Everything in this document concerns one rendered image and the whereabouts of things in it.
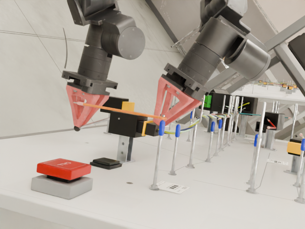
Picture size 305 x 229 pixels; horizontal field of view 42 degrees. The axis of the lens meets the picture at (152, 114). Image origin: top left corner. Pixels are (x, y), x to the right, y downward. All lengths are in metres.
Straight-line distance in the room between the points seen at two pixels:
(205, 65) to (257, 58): 0.09
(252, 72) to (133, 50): 0.21
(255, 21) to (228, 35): 7.52
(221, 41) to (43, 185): 0.36
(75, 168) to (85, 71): 0.29
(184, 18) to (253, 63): 7.70
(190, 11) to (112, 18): 7.69
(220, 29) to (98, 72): 0.23
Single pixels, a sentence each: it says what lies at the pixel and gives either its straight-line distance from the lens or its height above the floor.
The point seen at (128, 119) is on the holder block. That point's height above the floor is 1.13.
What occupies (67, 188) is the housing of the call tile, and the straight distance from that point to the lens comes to 0.48.
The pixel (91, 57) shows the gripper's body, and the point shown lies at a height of 1.13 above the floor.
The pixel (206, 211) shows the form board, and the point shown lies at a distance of 0.51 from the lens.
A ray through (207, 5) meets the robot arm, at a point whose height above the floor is 1.34.
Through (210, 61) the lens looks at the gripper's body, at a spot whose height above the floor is 1.30.
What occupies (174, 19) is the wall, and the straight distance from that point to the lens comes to 8.42.
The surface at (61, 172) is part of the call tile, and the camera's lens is 0.49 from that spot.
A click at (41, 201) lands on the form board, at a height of 1.09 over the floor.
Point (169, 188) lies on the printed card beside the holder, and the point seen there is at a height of 1.16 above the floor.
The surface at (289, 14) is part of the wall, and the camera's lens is 8.20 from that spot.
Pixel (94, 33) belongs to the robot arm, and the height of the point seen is 1.15.
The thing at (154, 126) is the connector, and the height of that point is 1.16.
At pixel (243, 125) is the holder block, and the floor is 1.18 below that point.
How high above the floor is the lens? 1.38
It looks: 18 degrees down
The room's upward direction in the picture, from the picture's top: 55 degrees clockwise
